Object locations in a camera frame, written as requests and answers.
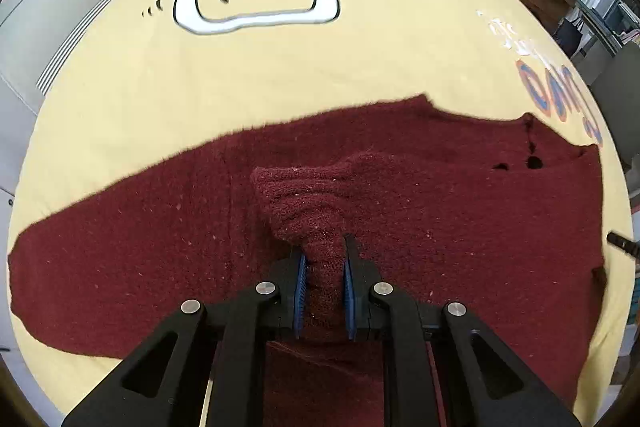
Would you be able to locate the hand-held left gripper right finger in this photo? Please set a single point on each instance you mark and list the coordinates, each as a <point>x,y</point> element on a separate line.
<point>350,302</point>

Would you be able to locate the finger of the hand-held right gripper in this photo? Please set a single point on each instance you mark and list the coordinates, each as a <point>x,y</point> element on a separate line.
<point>625,244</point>

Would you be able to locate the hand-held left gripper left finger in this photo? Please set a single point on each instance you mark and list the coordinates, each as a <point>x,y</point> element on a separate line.
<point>300,294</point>

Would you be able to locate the maroon knit sweater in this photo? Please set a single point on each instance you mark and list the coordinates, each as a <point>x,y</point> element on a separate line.
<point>150,257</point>

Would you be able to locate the dark bag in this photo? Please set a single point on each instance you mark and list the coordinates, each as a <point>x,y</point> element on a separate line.
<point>569,38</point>

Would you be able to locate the yellow cartoon printed bedsheet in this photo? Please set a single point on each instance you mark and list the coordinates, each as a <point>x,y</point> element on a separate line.
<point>300,67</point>

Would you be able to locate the white wall vent grille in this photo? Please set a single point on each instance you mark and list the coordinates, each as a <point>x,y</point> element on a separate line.
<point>75,42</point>

